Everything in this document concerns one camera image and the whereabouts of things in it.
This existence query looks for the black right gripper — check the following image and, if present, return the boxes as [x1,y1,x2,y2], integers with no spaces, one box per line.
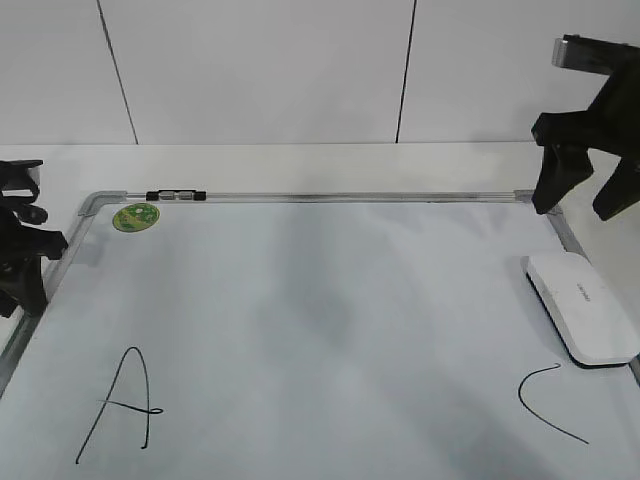
[531,58,640,221]

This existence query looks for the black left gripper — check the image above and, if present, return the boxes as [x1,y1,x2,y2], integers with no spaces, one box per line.
[1,159,68,318]

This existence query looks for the white rectangular board eraser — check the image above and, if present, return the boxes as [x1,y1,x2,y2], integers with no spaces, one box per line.
[523,252,639,368]

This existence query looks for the round green sticker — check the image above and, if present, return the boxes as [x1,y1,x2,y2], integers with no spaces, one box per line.
[112,203,160,233]

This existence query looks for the black silver board hanger clip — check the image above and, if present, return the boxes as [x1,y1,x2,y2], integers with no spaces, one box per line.
[145,189,207,202]

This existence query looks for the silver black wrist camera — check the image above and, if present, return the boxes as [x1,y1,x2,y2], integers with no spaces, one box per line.
[552,35,639,75]

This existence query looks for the white board with grey frame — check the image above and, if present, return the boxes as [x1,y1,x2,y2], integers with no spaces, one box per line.
[1,192,639,479]

